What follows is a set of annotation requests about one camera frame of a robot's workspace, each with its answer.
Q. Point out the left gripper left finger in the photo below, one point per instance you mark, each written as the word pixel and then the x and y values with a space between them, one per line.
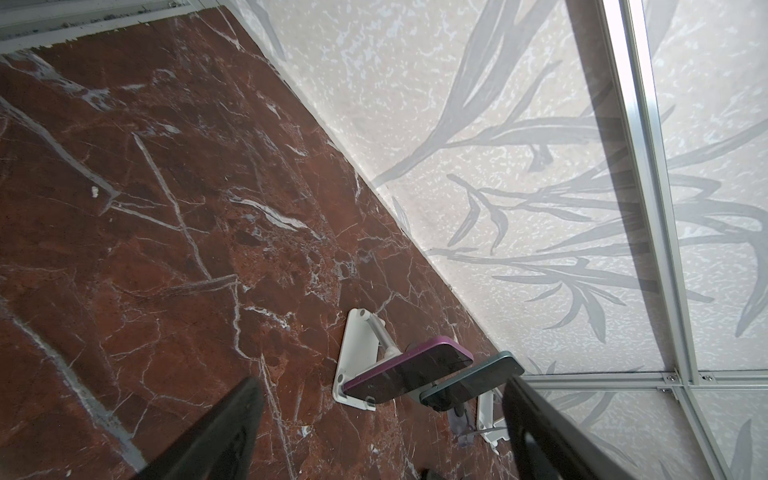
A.
pixel 220 444

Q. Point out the white folding phone stand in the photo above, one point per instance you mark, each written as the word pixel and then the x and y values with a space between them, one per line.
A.
pixel 492 429

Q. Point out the teal phone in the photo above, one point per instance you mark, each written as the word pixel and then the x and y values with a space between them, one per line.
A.
pixel 471 382

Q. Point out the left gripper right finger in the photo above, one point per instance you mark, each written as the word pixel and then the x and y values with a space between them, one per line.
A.
pixel 545 444

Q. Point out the purple phone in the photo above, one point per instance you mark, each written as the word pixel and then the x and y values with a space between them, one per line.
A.
pixel 427 362

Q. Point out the aluminium frame crossbar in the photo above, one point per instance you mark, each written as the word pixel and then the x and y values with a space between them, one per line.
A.
pixel 628 381

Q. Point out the white stand under purple phone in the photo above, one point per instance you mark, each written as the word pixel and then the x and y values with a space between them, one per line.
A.
pixel 365 344

